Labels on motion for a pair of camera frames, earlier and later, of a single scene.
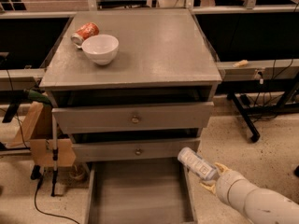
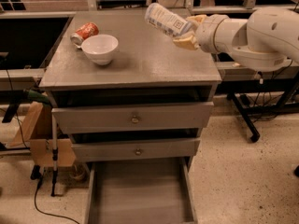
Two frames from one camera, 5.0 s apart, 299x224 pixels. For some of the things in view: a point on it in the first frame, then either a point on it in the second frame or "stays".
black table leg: (252, 127) stays
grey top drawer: (126, 118) stays
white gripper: (228, 184) to (209, 32)
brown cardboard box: (36, 128) stays
